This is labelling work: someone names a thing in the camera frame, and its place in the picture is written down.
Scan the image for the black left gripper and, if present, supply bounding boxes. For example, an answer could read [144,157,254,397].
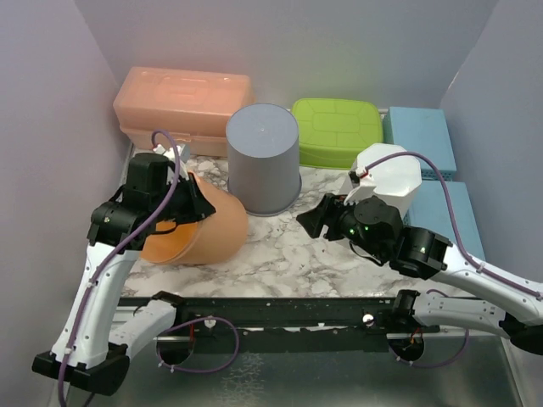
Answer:
[154,171,217,224]

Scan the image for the green plastic tray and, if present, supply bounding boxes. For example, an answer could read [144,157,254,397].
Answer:
[291,98,383,170]

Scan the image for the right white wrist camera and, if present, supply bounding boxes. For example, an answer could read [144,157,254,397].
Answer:
[344,170,377,206]

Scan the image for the small blue perforated basket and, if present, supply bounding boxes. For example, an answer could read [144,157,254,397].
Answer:
[402,180,487,261]

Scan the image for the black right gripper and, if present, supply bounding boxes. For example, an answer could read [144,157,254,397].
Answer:
[296,192,386,260]

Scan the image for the white faceted bin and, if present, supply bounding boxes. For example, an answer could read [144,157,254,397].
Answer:
[338,143,422,218]

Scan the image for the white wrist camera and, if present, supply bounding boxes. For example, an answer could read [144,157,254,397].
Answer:
[153,143,190,181]
[344,170,377,206]

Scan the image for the orange round bin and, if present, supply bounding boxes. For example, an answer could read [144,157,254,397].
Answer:
[141,177,249,265]

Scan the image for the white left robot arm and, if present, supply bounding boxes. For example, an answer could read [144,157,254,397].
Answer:
[31,148,216,396]

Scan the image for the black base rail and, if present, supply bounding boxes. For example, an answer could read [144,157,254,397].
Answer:
[155,297,424,354]

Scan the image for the large blue perforated basket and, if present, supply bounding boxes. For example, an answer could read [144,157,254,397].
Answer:
[383,107,456,181]

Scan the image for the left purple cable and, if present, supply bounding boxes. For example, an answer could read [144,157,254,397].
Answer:
[57,129,241,407]

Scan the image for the blue-grey round bin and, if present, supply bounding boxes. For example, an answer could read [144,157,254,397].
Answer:
[226,103,302,216]

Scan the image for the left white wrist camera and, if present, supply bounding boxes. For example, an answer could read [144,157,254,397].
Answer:
[153,143,190,181]

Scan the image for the orange plastic toolbox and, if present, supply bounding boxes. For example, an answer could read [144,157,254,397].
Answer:
[113,67,255,157]

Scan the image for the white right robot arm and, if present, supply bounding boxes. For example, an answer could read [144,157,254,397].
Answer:
[296,193,542,354]

